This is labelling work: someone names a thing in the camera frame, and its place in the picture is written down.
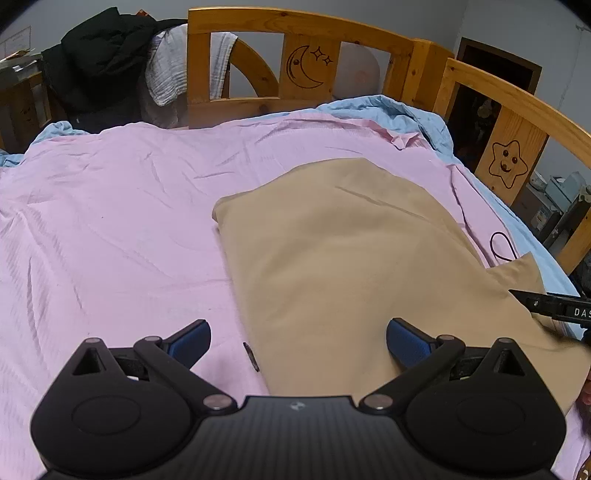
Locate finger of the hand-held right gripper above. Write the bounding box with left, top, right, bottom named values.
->
left=508, top=288, right=557, bottom=320

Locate tan garment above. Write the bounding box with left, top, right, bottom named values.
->
left=212, top=158, right=591, bottom=416

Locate black jacket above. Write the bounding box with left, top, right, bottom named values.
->
left=41, top=7, right=188, bottom=129

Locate pink bed sheet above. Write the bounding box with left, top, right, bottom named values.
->
left=0, top=110, right=591, bottom=480

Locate black cord loop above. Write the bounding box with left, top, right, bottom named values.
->
left=488, top=232, right=519, bottom=267

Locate pale green box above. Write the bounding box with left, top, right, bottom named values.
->
left=546, top=173, right=585, bottom=212

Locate light blue bed sheet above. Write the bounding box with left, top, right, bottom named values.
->
left=0, top=95, right=581, bottom=297

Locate wooden bed frame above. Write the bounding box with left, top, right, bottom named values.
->
left=187, top=7, right=591, bottom=276

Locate dark door frame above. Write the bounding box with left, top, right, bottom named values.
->
left=447, top=38, right=544, bottom=178

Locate white round object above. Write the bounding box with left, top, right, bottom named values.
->
left=341, top=45, right=382, bottom=101

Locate white muslin cloth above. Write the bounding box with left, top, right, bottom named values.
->
left=137, top=23, right=239, bottom=129

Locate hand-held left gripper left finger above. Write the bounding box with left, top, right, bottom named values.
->
left=69, top=318, right=238, bottom=414

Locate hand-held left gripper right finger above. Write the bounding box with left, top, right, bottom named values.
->
left=358, top=318, right=529, bottom=414

